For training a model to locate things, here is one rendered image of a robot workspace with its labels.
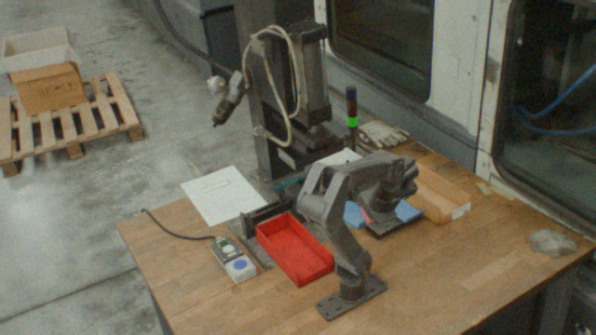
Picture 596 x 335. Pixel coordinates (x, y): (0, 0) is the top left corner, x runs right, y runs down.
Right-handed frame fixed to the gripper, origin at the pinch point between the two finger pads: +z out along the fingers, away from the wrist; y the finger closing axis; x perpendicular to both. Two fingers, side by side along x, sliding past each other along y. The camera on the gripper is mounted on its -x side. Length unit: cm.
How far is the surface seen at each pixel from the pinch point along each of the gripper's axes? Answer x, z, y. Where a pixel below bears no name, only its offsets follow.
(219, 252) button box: 37.1, 19.3, 16.5
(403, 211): -18.5, 9.3, 1.9
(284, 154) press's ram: 10.2, 1.8, 31.2
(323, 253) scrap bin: 12.9, 9.2, -0.2
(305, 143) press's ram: 3.9, -1.6, 30.2
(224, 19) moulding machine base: -100, 169, 277
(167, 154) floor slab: -12, 197, 182
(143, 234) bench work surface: 52, 34, 39
